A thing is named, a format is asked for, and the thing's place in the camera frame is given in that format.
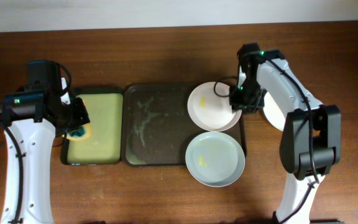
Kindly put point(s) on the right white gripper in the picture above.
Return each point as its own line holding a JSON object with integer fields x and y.
{"x": 235, "y": 100}

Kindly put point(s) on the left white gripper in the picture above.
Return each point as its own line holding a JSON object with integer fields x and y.
{"x": 79, "y": 111}

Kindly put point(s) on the green and yellow sponge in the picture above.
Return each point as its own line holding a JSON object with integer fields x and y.
{"x": 80, "y": 134}

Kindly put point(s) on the white plate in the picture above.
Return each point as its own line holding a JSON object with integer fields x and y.
{"x": 210, "y": 111}
{"x": 273, "y": 113}

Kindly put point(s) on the light grey plate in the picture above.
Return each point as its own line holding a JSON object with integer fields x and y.
{"x": 215, "y": 159}

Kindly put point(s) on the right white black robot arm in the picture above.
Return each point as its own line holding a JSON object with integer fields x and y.
{"x": 311, "y": 136}

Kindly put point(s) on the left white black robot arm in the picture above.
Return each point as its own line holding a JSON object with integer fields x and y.
{"x": 31, "y": 119}

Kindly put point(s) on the small black soapy water tray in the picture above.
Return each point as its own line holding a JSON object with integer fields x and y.
{"x": 104, "y": 105}

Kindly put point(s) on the large dark brown tray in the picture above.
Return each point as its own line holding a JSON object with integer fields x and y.
{"x": 157, "y": 128}

